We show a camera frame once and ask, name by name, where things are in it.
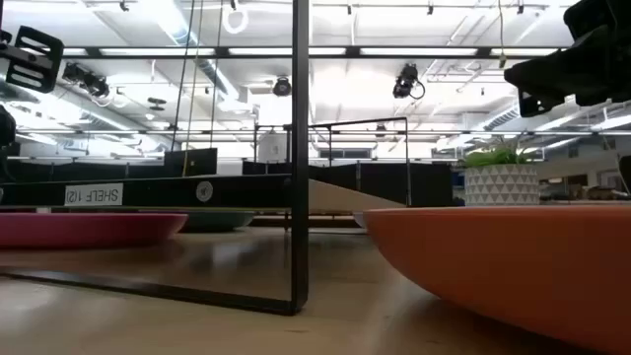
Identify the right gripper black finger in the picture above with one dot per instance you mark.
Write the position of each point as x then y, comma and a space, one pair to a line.
567, 69

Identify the orange plate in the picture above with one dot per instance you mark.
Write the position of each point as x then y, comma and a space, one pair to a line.
493, 256

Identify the white shelf label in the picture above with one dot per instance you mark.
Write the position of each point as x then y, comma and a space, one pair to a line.
93, 194

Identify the black metal wooden shelf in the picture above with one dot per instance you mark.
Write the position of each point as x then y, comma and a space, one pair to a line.
299, 148

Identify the black ceiling device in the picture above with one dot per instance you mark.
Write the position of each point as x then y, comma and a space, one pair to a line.
89, 81

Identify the green plant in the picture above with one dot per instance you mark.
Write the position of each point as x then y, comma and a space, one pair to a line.
488, 158

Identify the white triangle pattern planter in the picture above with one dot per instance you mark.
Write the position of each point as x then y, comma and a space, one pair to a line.
500, 185

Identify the pink plate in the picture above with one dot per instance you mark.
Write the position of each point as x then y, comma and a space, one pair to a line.
89, 229

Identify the round white sticker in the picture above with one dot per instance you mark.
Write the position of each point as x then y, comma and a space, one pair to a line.
204, 191

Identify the dark green plate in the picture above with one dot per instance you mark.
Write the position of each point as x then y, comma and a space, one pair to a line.
222, 221

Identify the round black ceiling fixture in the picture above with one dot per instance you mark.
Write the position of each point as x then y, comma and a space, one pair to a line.
282, 87

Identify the black ceiling camera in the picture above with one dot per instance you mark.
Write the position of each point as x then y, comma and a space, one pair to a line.
406, 81

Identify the black metal rig frame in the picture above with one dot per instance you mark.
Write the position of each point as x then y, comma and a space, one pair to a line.
222, 51

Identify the black partition wall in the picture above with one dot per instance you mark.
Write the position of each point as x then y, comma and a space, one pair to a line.
384, 182

